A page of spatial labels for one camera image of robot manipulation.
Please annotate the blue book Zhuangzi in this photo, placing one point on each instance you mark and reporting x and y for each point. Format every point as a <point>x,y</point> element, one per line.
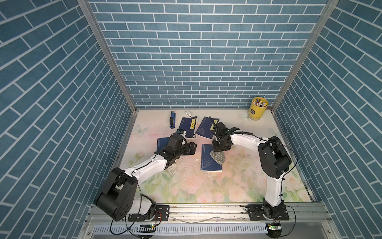
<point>208,164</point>

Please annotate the blue black stapler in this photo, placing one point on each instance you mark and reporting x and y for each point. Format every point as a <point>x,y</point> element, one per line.
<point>172,120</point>

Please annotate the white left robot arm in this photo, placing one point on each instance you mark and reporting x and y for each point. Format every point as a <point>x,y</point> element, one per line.
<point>117,196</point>

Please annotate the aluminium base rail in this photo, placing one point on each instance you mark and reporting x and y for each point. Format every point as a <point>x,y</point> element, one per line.
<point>307,220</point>

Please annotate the blue book Mengxi notes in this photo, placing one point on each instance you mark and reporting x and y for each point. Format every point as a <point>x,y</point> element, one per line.
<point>161,143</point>

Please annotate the grey striped cleaning cloth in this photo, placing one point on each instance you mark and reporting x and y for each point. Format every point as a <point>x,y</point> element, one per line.
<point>218,157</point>

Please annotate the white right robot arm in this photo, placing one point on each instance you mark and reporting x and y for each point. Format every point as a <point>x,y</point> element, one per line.
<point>274,160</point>

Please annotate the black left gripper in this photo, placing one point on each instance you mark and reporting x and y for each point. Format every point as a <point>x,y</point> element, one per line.
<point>192,149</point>

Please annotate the blue book Hanfeizi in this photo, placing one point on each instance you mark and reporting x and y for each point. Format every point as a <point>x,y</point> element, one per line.
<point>188,126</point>

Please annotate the yellow pen holder cup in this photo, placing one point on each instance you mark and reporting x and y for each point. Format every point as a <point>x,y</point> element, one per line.
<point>257,108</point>

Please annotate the blue book Yuewei notes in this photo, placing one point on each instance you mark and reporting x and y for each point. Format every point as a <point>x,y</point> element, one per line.
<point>206,128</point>

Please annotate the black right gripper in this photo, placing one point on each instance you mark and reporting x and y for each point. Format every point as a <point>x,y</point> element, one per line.
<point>216,149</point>

